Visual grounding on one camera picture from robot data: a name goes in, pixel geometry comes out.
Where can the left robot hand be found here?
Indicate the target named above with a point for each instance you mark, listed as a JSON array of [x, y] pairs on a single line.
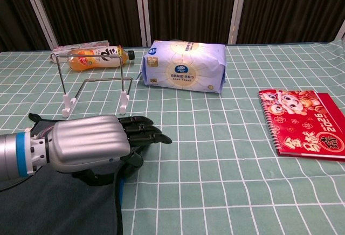
[[86, 143]]

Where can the blue and grey towel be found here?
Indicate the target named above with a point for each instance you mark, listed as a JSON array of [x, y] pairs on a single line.
[[67, 205]]

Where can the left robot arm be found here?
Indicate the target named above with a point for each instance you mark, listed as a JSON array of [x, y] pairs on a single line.
[[10, 157]]

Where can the orange drink bottle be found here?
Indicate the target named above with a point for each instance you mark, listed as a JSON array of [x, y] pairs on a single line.
[[83, 62]]

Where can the green checked tablecloth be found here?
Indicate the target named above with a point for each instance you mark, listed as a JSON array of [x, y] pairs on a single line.
[[202, 165]]

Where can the lilac tissue pack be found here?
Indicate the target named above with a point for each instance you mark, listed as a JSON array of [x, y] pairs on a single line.
[[183, 68]]

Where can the dark screen curtain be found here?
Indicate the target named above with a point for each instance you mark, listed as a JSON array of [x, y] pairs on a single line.
[[188, 6]]

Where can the red spiral calendar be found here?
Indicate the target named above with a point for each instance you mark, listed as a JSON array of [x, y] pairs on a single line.
[[302, 121]]

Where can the white screen frame post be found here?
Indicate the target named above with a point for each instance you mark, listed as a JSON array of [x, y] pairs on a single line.
[[40, 14], [236, 11], [143, 11], [342, 31]]

